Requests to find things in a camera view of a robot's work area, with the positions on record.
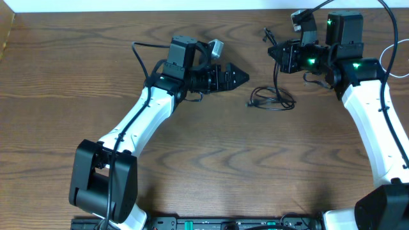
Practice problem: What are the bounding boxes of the black USB cable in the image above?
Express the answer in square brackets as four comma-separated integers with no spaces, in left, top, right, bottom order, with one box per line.
[245,27,297,112]

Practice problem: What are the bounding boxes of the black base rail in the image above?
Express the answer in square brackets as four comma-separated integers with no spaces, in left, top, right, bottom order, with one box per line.
[70,213,327,230]

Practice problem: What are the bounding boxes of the cardboard box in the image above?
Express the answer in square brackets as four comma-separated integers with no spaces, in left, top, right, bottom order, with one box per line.
[0,0,15,58]

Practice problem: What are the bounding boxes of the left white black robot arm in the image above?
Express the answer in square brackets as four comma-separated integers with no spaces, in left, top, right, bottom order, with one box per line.
[68,36,249,229]

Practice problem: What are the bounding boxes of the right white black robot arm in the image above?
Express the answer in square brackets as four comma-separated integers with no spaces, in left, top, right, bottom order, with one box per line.
[268,10,408,229]

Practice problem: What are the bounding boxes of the white USB cable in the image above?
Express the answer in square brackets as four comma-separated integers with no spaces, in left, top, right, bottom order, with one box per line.
[378,38,409,79]

